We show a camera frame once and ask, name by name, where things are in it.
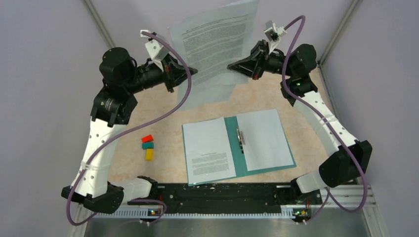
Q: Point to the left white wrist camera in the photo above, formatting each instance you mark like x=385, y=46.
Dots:
x=155, y=49

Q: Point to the green block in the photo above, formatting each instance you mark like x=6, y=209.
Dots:
x=147, y=145

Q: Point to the grey slotted cable duct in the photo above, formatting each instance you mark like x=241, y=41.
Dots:
x=145, y=213

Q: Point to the red block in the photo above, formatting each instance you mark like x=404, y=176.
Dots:
x=147, y=139

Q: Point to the metal folder clip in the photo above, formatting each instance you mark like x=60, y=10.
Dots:
x=241, y=141

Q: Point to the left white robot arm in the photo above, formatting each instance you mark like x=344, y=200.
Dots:
x=110, y=114

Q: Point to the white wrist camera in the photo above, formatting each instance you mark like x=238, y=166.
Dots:
x=273, y=34
x=155, y=49

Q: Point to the aluminium frame rail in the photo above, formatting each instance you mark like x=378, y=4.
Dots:
x=350, y=196

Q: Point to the printed paper sheet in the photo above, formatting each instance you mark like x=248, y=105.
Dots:
x=207, y=152
x=209, y=42

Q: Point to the green file folder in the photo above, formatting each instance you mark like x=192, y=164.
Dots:
x=238, y=157

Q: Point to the yellow block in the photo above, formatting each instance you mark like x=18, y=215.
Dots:
x=149, y=154

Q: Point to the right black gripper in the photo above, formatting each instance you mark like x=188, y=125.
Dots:
x=248, y=65

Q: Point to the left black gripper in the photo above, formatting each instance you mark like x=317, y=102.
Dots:
x=172, y=69

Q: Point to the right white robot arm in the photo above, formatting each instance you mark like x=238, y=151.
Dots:
x=348, y=156

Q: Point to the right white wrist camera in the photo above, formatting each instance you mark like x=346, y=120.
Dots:
x=273, y=34

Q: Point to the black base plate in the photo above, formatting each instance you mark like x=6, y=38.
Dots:
x=231, y=198

